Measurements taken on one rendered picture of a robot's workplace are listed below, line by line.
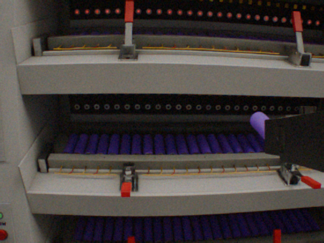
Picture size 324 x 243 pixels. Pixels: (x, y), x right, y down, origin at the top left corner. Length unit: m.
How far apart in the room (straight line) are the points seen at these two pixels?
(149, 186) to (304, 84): 0.29
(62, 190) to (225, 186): 0.25
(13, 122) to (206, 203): 0.31
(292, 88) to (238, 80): 0.09
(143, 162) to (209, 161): 0.11
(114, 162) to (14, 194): 0.17
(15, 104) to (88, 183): 0.16
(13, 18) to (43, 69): 0.08
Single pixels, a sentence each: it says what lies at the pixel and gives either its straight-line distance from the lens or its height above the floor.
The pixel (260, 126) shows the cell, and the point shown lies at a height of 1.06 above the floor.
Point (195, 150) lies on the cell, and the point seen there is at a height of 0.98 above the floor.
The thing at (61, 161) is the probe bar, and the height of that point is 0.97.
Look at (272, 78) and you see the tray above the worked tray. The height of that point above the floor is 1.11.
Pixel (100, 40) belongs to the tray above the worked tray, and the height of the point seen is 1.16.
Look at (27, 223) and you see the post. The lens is 0.47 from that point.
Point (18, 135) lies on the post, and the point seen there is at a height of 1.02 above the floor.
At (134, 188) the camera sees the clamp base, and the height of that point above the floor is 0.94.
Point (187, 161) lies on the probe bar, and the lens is 0.44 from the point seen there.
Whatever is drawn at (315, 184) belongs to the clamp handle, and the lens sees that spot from 0.42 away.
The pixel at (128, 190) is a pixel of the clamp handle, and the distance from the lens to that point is 0.35.
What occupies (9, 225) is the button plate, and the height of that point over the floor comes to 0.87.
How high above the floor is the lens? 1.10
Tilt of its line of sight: 9 degrees down
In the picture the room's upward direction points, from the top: 1 degrees clockwise
